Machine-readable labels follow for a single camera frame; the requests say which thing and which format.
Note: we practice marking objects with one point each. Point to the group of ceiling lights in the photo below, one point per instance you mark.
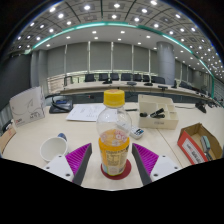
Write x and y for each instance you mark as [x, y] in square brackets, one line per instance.
[114, 16]

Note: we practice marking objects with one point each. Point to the white printed paper sheet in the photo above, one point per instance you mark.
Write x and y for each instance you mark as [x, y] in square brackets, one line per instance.
[85, 112]

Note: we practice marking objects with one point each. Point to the beige desk organizer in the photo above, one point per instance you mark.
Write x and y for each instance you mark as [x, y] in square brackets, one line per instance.
[158, 123]

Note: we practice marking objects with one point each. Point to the black pen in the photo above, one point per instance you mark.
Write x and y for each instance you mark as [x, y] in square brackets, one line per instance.
[131, 109]

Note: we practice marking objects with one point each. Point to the flat round red coaster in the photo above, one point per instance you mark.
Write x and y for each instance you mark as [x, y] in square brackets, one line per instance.
[126, 171]

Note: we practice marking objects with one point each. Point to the row of black office chairs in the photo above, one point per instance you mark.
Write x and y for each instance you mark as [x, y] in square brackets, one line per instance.
[126, 77]

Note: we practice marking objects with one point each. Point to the yellow-capped orange drink bottle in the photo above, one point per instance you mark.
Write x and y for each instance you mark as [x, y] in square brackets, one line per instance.
[114, 156]

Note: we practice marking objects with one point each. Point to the cardboard box with red label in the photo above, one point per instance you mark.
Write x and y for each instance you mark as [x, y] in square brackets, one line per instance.
[190, 148]

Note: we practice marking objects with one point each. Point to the white remote control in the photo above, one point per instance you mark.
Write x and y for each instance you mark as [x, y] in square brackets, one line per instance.
[137, 132]

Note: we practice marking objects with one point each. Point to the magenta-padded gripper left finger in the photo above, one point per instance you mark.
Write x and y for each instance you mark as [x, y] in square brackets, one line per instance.
[77, 158]

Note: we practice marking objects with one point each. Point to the black folder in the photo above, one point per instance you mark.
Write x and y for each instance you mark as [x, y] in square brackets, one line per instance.
[61, 104]

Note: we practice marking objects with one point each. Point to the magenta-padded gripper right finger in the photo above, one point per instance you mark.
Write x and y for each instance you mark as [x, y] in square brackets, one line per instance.
[146, 158]

